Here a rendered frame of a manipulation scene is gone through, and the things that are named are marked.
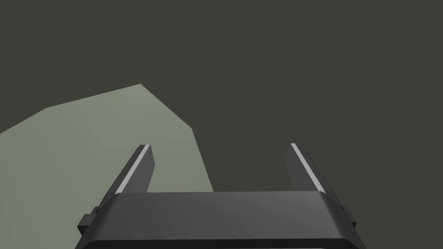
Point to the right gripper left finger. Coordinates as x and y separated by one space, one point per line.
138 173

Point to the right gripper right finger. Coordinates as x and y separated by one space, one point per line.
304 173

